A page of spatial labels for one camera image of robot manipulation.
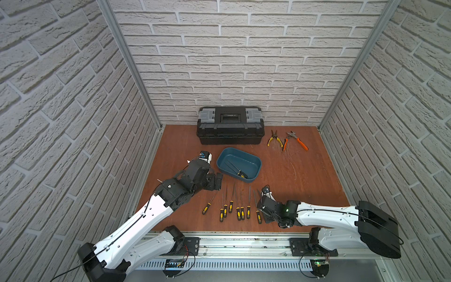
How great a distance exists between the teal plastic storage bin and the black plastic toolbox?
0.09 meters

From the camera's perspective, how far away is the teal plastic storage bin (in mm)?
974

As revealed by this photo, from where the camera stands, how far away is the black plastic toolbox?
99 cm
